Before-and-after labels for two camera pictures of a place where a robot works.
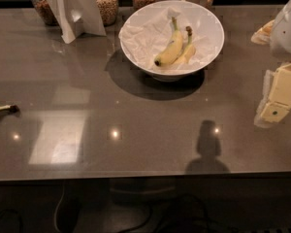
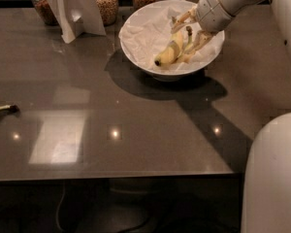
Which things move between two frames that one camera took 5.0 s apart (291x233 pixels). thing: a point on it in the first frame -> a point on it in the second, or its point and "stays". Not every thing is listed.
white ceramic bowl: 172,39 stays
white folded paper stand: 76,11 stays
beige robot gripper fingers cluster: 263,35 -> 202,38
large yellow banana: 174,49 stays
